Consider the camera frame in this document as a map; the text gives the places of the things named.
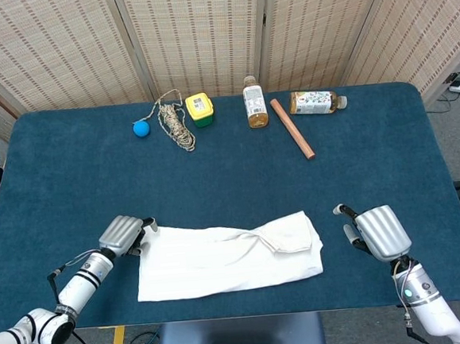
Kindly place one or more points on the tea bottle with white label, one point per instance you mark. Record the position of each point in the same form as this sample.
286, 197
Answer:
255, 106

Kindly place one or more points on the green container with yellow lid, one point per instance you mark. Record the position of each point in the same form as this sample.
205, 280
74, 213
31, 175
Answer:
200, 108

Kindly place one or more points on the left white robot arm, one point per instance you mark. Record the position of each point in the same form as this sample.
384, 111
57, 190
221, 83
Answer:
83, 283

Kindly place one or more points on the brown wooden rod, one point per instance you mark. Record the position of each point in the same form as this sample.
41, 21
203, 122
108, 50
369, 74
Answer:
292, 129

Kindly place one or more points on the blue table cover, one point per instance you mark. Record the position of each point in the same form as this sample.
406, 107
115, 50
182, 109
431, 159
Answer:
75, 184

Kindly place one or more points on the black plug adapter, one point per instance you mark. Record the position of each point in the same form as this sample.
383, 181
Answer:
454, 78

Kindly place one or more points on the tea bottle with floral label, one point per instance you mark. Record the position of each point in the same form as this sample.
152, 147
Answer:
312, 102

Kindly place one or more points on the white T-shirt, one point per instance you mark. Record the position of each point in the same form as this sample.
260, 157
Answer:
221, 264

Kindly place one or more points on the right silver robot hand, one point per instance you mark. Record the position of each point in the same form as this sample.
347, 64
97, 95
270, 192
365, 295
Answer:
382, 233

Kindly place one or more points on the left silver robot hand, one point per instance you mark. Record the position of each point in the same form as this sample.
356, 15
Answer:
121, 234

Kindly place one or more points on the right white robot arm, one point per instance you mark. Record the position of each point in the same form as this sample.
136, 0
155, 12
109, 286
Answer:
418, 288

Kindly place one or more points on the blue ball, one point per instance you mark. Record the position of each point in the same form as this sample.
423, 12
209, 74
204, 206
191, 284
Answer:
141, 129

